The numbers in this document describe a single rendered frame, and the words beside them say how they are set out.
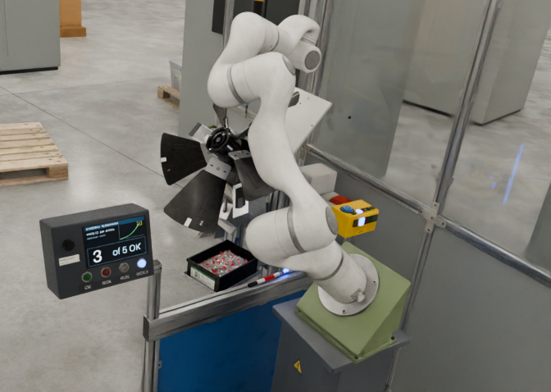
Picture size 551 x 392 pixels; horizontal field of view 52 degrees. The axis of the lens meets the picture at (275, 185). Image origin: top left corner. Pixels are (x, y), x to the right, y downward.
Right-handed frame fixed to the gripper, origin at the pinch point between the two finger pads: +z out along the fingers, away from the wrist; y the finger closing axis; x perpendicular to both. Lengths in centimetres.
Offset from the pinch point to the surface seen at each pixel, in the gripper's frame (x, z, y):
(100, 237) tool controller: -42, -41, -71
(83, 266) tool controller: -48, -42, -77
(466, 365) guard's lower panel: -118, -78, 70
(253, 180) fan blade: -47, -17, -6
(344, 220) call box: -58, -39, 21
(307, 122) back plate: -36, 4, 35
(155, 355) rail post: -91, -38, -53
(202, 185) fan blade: -57, 4, -14
